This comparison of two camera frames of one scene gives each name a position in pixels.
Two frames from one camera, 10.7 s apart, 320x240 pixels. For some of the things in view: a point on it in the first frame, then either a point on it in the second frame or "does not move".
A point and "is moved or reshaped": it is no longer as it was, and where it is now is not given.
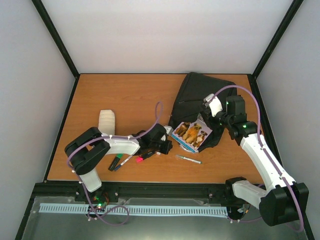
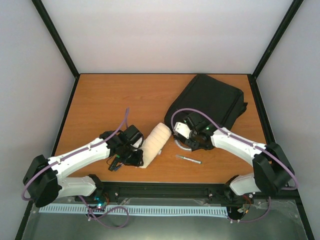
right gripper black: x=211 y=124 → x=194 y=145
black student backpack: x=189 y=105 is moved or reshaped
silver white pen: x=188 y=159 does not move
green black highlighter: x=115 y=162 does not move
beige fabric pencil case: x=106 y=122 is moved or reshaped
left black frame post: x=46 y=18 does not move
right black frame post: x=285 y=24 does not move
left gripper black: x=169 y=146 → x=137 y=162
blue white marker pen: x=127 y=159 does not move
